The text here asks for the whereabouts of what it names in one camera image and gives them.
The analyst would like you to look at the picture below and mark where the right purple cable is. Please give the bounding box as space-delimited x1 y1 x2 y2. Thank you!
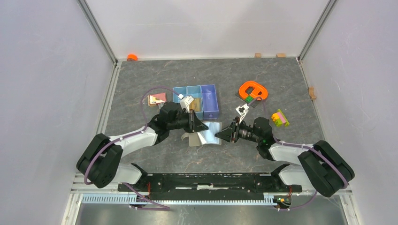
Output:
248 97 349 212

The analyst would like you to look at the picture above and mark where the colourful building block stack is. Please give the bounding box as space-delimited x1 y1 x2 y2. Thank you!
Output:
271 109 290 127

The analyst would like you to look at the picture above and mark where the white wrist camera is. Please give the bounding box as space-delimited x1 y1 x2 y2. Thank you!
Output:
178 94 194 112
236 104 249 123

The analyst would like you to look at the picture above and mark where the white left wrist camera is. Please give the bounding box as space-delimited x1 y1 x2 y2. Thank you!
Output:
178 94 194 112

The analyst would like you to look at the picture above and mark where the orange cap at wall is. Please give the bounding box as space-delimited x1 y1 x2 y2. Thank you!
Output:
126 54 138 61

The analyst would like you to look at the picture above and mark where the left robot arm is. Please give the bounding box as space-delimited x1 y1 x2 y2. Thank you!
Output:
76 102 208 191

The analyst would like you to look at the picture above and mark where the purple cable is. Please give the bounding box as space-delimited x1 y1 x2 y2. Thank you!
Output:
83 86 184 212
248 97 349 212

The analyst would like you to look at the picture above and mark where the green block on black plate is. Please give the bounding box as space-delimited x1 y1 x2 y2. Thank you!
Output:
236 93 260 108

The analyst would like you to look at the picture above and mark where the wooden arch piece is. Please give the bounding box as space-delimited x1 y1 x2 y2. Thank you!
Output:
308 87 317 101

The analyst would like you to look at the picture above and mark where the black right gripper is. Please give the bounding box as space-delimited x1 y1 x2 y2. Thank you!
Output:
214 117 261 144

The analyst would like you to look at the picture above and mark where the orange plastic ring toy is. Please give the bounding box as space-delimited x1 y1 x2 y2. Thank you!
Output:
238 81 268 100

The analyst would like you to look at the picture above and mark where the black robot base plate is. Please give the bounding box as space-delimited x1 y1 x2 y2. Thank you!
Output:
132 165 303 201

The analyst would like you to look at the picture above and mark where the pink card box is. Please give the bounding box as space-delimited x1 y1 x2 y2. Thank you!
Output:
147 92 167 106

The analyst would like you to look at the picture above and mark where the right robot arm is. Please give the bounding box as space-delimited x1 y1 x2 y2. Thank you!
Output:
215 117 355 197

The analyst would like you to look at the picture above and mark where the purple plastic drawer box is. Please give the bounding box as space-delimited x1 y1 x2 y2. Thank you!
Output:
201 85 219 120

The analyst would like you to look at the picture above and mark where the light blue drawer box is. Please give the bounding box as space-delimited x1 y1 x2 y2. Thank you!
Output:
172 86 187 103
187 85 204 120

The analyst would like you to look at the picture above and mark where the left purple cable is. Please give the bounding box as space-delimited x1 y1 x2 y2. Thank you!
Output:
83 86 184 212

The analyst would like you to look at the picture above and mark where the light blue middle drawer box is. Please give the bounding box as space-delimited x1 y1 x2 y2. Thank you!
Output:
187 85 204 120

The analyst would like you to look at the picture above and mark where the light blue left drawer box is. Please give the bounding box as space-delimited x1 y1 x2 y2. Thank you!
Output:
172 86 187 103

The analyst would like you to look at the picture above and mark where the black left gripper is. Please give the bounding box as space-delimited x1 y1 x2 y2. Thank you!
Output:
168 109 208 133

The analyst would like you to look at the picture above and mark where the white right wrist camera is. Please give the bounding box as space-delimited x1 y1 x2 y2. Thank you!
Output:
236 104 249 123

